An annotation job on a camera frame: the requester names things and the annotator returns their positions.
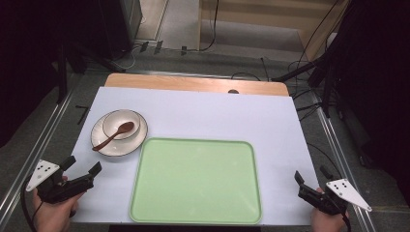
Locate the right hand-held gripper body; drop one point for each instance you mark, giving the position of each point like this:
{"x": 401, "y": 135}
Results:
{"x": 341, "y": 190}

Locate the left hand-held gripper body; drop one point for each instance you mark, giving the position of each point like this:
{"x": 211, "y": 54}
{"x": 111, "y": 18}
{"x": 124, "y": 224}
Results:
{"x": 51, "y": 190}

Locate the white plate with dark rim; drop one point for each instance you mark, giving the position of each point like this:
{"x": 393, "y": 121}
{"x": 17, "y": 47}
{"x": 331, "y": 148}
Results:
{"x": 121, "y": 146}

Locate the brown wooden spoon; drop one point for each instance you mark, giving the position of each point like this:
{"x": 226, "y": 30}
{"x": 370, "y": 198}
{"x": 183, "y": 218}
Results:
{"x": 124, "y": 128}

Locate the white ceramic bowl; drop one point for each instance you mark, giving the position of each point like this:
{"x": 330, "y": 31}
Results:
{"x": 112, "y": 121}

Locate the light green plastic tray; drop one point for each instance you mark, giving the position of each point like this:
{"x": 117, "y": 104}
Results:
{"x": 196, "y": 180}

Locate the person's left hand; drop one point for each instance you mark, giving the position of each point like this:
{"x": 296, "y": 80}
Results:
{"x": 53, "y": 217}

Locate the person's right hand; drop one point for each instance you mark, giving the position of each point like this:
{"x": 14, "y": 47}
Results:
{"x": 327, "y": 224}

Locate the black metal stand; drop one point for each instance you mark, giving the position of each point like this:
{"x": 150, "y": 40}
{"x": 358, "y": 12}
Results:
{"x": 299, "y": 71}

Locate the small dark table knob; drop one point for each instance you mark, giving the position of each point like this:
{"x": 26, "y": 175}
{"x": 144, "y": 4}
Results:
{"x": 233, "y": 92}

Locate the white table mat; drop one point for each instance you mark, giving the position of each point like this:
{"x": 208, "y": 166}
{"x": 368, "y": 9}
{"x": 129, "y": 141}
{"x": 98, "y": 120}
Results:
{"x": 209, "y": 112}

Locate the black cabinet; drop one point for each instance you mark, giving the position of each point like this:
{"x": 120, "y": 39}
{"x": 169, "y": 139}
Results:
{"x": 121, "y": 25}

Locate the light wooden shelf unit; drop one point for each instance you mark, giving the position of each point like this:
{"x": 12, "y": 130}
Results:
{"x": 257, "y": 13}

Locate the aluminium frame rail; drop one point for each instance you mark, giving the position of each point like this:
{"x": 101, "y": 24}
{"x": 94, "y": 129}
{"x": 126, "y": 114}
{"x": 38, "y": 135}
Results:
{"x": 335, "y": 151}
{"x": 38, "y": 151}

